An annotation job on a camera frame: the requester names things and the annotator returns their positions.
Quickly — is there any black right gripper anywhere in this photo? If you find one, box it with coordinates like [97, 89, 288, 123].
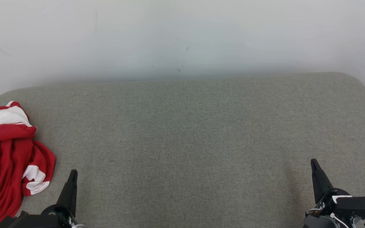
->
[303, 159, 351, 228]

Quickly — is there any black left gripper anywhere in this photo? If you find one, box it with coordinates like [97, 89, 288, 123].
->
[0, 169, 79, 228]

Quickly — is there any red jersey with white sleeves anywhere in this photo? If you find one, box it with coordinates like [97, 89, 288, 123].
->
[0, 101, 38, 228]

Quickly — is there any grey fabric sofa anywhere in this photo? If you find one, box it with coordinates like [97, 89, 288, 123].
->
[0, 72, 365, 228]

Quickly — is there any thin white gripper cable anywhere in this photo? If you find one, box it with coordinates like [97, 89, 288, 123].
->
[330, 213, 349, 228]

